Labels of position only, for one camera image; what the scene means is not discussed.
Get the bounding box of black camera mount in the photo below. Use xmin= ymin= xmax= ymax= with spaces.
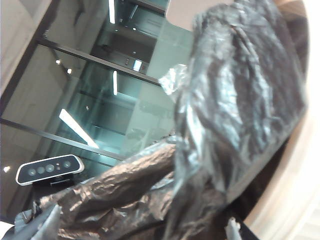
xmin=32 ymin=174 xmax=76 ymax=189

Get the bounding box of white ceiling light bar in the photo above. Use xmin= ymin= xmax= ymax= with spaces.
xmin=112 ymin=70 xmax=118 ymax=96
xmin=59 ymin=108 xmax=100 ymax=149
xmin=107 ymin=0 xmax=116 ymax=25

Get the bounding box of silver depth camera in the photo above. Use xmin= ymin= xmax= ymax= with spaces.
xmin=15 ymin=154 xmax=85 ymax=186

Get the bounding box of white ribbed trash can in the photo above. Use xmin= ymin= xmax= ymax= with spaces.
xmin=232 ymin=0 xmax=320 ymax=240

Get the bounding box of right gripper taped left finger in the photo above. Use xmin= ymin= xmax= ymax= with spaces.
xmin=3 ymin=204 xmax=63 ymax=240

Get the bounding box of black garbage bag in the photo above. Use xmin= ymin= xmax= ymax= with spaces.
xmin=14 ymin=0 xmax=309 ymax=240

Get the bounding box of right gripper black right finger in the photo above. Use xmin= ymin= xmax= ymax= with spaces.
xmin=224 ymin=216 xmax=256 ymax=240

